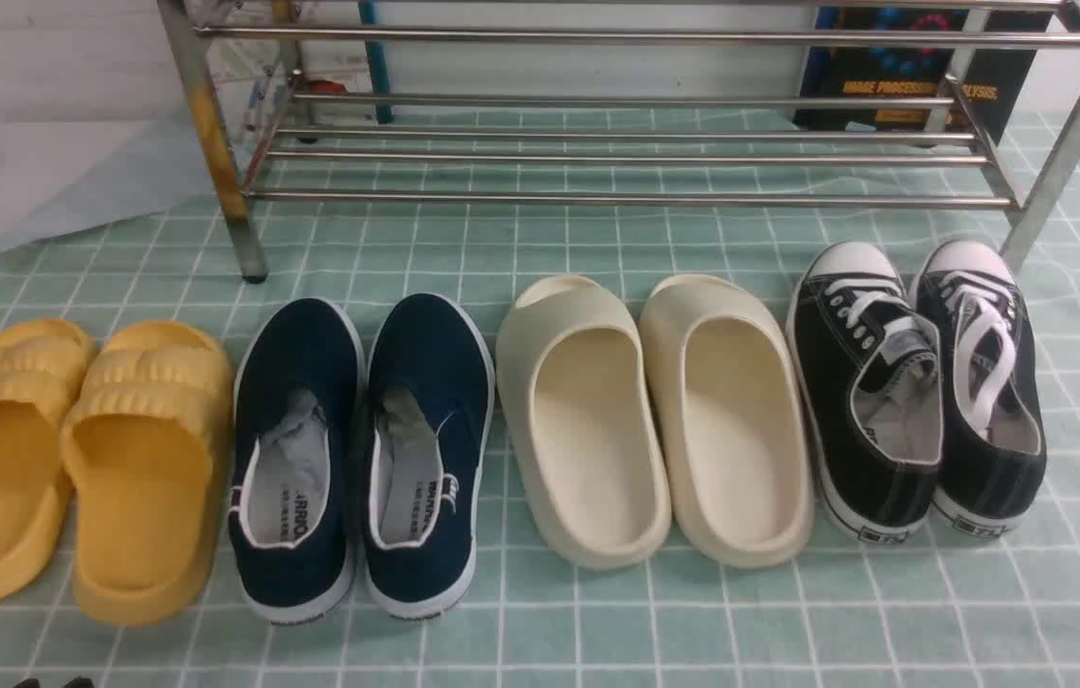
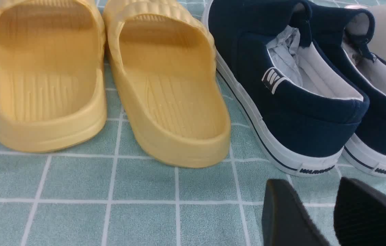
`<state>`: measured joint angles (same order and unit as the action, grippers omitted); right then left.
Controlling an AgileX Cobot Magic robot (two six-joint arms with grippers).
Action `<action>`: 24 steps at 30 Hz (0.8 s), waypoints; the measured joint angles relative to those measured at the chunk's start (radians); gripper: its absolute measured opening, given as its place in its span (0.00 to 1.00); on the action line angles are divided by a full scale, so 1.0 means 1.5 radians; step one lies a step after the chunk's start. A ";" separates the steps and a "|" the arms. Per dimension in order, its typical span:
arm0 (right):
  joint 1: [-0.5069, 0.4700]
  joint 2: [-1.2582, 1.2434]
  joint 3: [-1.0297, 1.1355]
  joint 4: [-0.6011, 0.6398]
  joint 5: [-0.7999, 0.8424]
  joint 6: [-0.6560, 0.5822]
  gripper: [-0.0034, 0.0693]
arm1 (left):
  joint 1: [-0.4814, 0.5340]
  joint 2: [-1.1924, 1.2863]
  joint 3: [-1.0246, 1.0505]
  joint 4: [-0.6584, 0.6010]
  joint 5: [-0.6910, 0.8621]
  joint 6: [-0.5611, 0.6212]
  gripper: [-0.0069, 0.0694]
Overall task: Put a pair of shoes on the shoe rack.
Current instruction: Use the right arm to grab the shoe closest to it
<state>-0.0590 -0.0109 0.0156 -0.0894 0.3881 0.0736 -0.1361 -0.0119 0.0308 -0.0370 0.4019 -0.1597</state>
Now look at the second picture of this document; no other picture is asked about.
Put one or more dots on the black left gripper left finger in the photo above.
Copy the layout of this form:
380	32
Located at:
285	221

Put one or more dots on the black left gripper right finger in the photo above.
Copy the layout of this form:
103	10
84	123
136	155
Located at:
359	217

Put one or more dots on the right navy canvas sneaker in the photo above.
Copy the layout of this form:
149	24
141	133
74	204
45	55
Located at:
343	35

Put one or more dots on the navy canvas sneaker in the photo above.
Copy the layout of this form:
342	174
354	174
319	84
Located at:
343	35
301	108

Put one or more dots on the left navy canvas sneaker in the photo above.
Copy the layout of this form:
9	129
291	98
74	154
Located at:
301	108

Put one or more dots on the green checked tablecloth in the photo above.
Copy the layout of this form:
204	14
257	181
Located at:
108	192

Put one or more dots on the right yellow rubber slipper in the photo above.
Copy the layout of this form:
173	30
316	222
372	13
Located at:
163	63

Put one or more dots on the yellow rubber slipper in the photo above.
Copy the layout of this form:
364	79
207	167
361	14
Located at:
163	63
52	90

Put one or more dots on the left yellow rubber slipper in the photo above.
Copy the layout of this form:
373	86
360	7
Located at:
52	90

